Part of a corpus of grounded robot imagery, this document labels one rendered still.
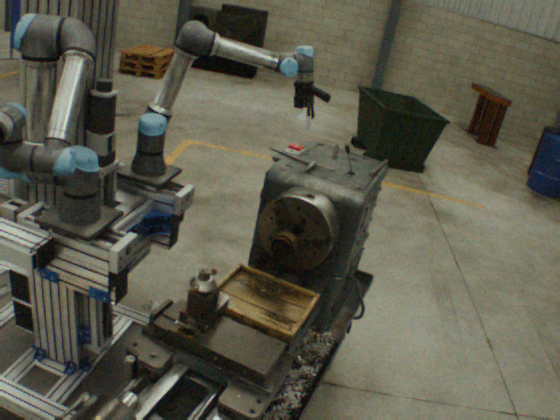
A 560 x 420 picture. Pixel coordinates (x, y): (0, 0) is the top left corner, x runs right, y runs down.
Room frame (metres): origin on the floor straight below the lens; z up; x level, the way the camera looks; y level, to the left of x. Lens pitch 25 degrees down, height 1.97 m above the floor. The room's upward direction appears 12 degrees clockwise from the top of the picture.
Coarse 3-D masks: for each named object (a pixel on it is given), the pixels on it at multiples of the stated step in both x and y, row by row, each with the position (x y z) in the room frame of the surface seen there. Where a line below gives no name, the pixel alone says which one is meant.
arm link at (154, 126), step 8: (144, 120) 1.80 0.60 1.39; (152, 120) 1.81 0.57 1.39; (160, 120) 1.83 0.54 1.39; (144, 128) 1.77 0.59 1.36; (152, 128) 1.78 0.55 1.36; (160, 128) 1.80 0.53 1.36; (144, 136) 1.77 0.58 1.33; (152, 136) 1.78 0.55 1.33; (160, 136) 1.80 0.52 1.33; (144, 144) 1.77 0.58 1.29; (152, 144) 1.78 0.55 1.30; (160, 144) 1.80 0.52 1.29; (152, 152) 1.78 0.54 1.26
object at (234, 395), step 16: (144, 336) 1.12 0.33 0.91; (160, 336) 1.11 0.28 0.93; (128, 352) 1.05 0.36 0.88; (144, 352) 1.05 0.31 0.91; (160, 352) 1.06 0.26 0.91; (176, 352) 1.08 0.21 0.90; (192, 352) 1.08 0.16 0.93; (144, 368) 1.00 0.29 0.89; (160, 368) 1.00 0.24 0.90; (192, 368) 1.06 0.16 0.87; (208, 368) 1.05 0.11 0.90; (224, 368) 1.04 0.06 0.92; (288, 368) 1.12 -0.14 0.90; (224, 384) 1.03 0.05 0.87; (240, 384) 1.01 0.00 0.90; (256, 384) 1.00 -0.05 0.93; (272, 384) 1.01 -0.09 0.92; (224, 400) 0.94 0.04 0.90; (240, 400) 0.95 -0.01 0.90; (256, 400) 0.97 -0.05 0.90; (240, 416) 0.90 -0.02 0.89; (256, 416) 0.90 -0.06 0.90
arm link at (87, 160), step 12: (84, 156) 1.32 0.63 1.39; (96, 156) 1.36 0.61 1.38; (84, 168) 1.30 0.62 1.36; (96, 168) 1.34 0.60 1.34; (60, 180) 1.28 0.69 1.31; (72, 180) 1.28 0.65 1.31; (84, 180) 1.30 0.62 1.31; (96, 180) 1.34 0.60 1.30; (72, 192) 1.28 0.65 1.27; (84, 192) 1.30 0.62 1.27
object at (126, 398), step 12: (84, 396) 0.64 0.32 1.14; (96, 396) 0.66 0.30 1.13; (108, 396) 0.66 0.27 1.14; (120, 396) 0.69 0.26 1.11; (132, 396) 0.70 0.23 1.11; (72, 408) 0.60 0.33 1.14; (84, 408) 0.62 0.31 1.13; (96, 408) 0.62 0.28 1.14; (108, 408) 0.62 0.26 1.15; (120, 408) 0.63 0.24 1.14; (132, 408) 0.68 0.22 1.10
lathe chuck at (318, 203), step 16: (288, 192) 1.76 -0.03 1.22; (304, 192) 1.75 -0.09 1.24; (288, 208) 1.70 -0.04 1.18; (304, 208) 1.68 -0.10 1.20; (320, 208) 1.67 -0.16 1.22; (272, 224) 1.72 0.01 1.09; (304, 224) 1.68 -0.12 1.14; (320, 224) 1.66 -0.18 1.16; (336, 224) 1.71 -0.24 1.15; (272, 240) 1.71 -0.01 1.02; (288, 256) 1.69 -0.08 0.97; (304, 256) 1.67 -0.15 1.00; (320, 256) 1.65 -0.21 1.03
